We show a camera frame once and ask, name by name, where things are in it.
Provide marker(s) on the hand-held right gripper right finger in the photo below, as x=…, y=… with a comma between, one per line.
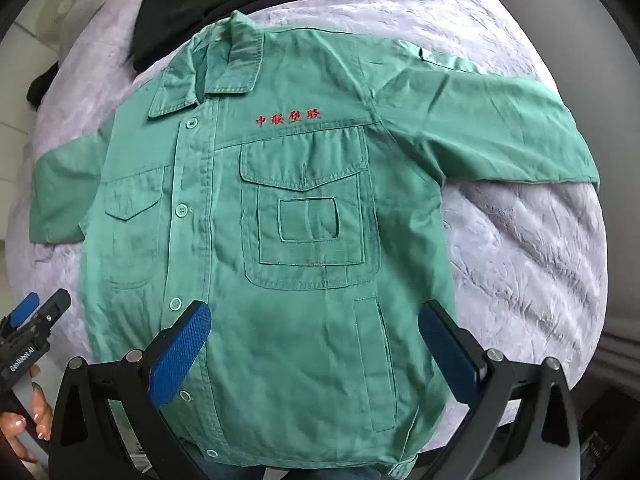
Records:
x=447, y=355

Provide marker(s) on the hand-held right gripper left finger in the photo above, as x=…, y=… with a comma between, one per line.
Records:
x=179, y=352

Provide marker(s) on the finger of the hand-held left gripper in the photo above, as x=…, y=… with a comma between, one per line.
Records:
x=26, y=309
x=54, y=306

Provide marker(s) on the green work shirt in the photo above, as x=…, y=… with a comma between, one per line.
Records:
x=300, y=260

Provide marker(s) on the person's left hand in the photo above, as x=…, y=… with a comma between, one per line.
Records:
x=22, y=427

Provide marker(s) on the lavender plush blanket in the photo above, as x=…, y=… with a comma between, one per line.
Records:
x=525, y=260

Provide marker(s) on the black garment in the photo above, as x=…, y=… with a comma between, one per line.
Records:
x=210, y=5

